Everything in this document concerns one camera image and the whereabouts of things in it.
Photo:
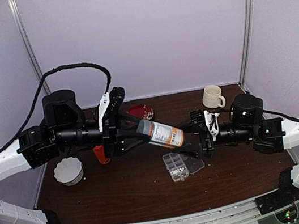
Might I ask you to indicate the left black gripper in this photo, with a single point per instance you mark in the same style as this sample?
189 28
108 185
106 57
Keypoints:
111 143

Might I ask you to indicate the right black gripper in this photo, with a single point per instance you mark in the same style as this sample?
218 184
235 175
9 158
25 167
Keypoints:
206 140

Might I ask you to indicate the clear plastic pill organizer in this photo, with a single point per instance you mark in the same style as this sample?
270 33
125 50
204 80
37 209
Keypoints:
181 166

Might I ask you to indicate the grey lid pill bottle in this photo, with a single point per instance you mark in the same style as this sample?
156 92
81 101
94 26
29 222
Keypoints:
161 134

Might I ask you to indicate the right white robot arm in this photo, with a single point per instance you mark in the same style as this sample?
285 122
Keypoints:
290 125

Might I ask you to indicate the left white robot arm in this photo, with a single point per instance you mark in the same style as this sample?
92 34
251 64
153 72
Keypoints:
12 163

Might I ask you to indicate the red floral plate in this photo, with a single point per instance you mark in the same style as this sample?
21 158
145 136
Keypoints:
142 112

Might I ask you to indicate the orange pill bottle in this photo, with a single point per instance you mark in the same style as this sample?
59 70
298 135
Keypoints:
99 152

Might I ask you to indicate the cream textured mug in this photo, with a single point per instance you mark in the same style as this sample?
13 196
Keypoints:
212 97

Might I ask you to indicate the white scalloped bowl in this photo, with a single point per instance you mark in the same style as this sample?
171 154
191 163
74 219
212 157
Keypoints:
69 171

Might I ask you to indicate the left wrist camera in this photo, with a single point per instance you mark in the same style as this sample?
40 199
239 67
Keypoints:
109 107

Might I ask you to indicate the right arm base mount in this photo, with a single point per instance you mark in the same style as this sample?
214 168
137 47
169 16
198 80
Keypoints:
285 194

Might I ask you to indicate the left aluminium frame post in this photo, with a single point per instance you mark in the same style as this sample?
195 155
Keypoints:
30 52

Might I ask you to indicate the aluminium frame post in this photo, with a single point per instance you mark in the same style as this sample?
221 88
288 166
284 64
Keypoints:
30 52
249 4

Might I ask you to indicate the right aluminium frame post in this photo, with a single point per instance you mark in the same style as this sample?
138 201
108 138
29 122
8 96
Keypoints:
249 4

